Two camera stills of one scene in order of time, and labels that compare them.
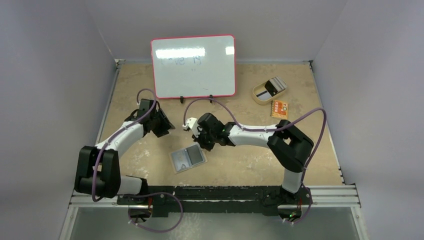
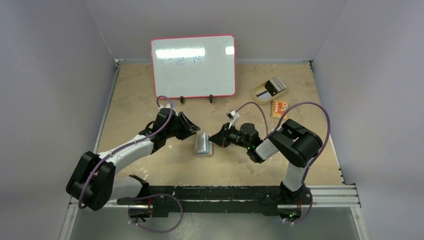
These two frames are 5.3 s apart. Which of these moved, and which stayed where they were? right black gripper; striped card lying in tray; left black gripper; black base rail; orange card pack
Moved: right black gripper; left black gripper
Stayed: orange card pack; striped card lying in tray; black base rail
